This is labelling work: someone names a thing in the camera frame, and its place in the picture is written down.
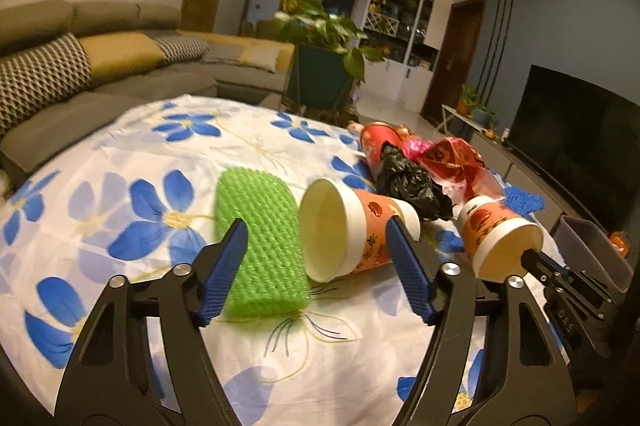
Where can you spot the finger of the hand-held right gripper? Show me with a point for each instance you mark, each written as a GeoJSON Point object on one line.
{"type": "Point", "coordinates": [542, 268]}

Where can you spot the green foam net sleeve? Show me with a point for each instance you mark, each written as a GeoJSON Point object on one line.
{"type": "Point", "coordinates": [260, 231]}

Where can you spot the pink plastic bag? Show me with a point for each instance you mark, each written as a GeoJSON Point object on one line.
{"type": "Point", "coordinates": [416, 148]}

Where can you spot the black plastic bag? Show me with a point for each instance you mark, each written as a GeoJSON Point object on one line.
{"type": "Point", "coordinates": [405, 186]}

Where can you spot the plant in blue pot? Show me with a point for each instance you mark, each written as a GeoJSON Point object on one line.
{"type": "Point", "coordinates": [482, 115]}

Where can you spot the teal planter with metal stand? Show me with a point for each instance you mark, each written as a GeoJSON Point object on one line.
{"type": "Point", "coordinates": [317, 75]}

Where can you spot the green pothos plant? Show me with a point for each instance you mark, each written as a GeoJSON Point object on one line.
{"type": "Point", "coordinates": [325, 25]}

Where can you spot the grey plastic bin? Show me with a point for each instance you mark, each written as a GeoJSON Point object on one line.
{"type": "Point", "coordinates": [590, 251]}

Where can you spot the grey sectional sofa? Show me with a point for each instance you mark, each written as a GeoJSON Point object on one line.
{"type": "Point", "coordinates": [150, 85]}

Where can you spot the red printed plastic bag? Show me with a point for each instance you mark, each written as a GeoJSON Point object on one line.
{"type": "Point", "coordinates": [450, 160]}

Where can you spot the dark wooden door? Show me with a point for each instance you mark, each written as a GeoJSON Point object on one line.
{"type": "Point", "coordinates": [452, 60]}

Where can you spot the white display cabinet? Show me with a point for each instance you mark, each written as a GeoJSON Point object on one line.
{"type": "Point", "coordinates": [410, 75]}

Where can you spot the blue foam net sleeve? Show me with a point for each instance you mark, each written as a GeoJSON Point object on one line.
{"type": "Point", "coordinates": [525, 201]}

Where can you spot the plant in orange pot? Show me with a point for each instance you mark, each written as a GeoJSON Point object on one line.
{"type": "Point", "coordinates": [467, 100]}

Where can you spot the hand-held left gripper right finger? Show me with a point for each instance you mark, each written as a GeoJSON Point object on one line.
{"type": "Point", "coordinates": [407, 266]}

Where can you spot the large houndstooth cushion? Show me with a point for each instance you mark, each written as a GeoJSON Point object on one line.
{"type": "Point", "coordinates": [40, 80]}

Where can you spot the mustard cushion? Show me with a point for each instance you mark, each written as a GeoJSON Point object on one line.
{"type": "Point", "coordinates": [120, 58]}

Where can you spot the red paper cup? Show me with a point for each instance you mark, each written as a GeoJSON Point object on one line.
{"type": "Point", "coordinates": [375, 145]}

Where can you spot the small houndstooth cushion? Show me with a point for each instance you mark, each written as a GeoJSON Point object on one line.
{"type": "Point", "coordinates": [182, 48]}

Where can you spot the yellow flowers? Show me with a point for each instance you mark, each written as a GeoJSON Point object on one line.
{"type": "Point", "coordinates": [289, 3]}

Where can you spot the orange print paper cup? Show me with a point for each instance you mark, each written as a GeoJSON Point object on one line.
{"type": "Point", "coordinates": [490, 226]}
{"type": "Point", "coordinates": [360, 226]}

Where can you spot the glass balcony door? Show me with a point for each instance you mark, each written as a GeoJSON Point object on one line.
{"type": "Point", "coordinates": [340, 0]}

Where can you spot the black television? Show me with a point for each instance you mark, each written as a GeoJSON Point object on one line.
{"type": "Point", "coordinates": [575, 140]}

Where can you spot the white folding side table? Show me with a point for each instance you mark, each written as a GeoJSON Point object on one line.
{"type": "Point", "coordinates": [460, 111]}

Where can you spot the grey patterned cushion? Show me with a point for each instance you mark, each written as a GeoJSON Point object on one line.
{"type": "Point", "coordinates": [222, 56]}

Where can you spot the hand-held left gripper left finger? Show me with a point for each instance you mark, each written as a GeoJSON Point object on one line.
{"type": "Point", "coordinates": [222, 271]}

